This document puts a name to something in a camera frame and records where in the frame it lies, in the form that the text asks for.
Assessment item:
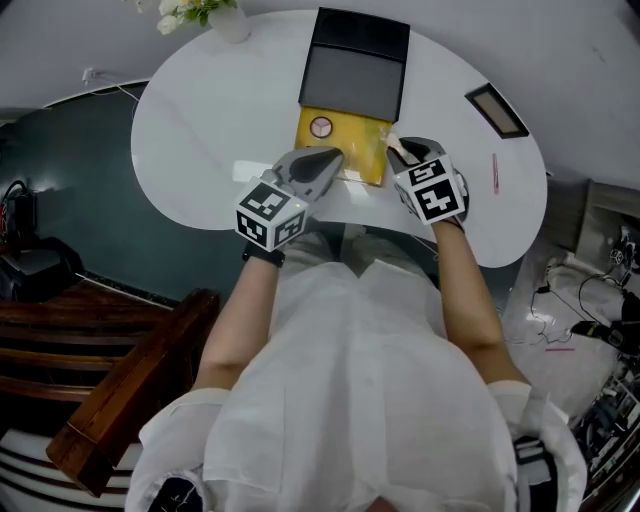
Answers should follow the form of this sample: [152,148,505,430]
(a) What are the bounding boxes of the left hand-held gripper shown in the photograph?
[234,145,347,253]

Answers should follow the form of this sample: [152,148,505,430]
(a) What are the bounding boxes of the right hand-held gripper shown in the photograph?
[386,136,472,227]

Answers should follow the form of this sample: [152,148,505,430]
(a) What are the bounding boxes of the yellow box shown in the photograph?
[293,105,397,189]

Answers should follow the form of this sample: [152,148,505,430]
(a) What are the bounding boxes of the black box lid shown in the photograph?
[297,6,413,123]

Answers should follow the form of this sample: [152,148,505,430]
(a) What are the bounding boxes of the person's left forearm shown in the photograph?
[191,256,282,392]

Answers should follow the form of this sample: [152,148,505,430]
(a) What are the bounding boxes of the person's right forearm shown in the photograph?
[431,218,532,387]

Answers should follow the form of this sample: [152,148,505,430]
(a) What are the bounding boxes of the black wristband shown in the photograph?
[241,242,287,269]

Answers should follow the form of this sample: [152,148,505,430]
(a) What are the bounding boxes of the person's grey trousers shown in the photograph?
[289,221,437,282]

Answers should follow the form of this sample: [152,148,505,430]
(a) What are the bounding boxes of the grey cabinet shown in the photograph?
[544,176,640,257]

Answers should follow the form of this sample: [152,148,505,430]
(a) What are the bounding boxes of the white vase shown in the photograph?
[206,3,252,45]

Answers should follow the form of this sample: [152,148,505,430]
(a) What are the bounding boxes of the person's white shirt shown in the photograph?
[124,259,589,512]

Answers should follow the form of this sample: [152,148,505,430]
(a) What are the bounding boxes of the white flower bouquet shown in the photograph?
[133,0,239,37]

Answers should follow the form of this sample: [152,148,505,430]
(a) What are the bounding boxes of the black floor machine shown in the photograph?
[0,179,87,302]

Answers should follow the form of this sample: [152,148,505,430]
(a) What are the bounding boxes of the black picture frame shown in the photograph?
[463,81,532,141]

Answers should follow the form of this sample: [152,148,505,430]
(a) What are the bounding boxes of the black floor cable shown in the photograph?
[529,271,627,347]

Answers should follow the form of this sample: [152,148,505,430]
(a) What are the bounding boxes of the white power cable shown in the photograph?
[99,71,147,102]

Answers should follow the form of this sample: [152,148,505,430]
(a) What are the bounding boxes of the black white shoulder strap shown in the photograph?
[513,434,558,487]

